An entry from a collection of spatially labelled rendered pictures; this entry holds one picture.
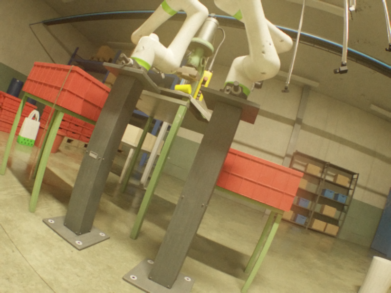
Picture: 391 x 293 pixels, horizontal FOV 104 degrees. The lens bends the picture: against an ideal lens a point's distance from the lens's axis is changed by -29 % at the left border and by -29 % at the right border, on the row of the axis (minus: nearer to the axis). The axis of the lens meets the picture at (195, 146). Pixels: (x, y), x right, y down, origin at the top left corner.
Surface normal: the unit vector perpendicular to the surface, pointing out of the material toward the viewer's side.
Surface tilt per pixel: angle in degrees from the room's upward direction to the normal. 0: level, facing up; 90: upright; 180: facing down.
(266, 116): 90
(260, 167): 90
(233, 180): 90
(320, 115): 90
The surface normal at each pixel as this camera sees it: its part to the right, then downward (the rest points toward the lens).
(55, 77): -0.29, -0.19
